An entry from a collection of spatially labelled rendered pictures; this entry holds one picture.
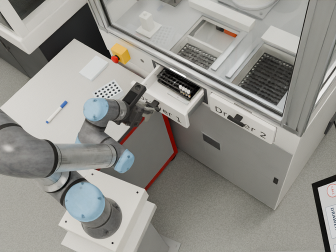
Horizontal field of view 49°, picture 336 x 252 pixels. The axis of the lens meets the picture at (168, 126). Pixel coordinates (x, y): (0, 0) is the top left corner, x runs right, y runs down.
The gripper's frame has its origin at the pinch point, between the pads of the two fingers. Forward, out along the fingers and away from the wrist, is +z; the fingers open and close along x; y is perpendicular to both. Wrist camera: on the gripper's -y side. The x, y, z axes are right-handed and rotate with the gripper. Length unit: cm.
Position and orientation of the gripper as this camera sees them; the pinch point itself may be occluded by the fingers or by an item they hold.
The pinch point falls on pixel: (150, 106)
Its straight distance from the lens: 147.8
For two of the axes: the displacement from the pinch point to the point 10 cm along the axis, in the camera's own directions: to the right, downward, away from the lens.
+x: 7.7, 4.8, -4.1
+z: 4.8, -0.1, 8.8
